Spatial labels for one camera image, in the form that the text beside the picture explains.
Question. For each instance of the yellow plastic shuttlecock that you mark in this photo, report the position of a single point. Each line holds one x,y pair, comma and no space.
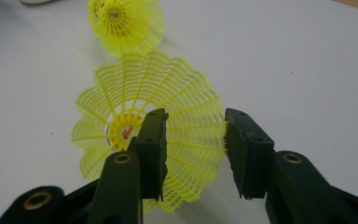
186,93
136,28
93,15

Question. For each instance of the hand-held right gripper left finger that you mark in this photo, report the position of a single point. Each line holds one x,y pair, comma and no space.
152,155

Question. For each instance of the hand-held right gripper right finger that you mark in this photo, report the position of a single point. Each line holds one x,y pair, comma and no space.
248,161

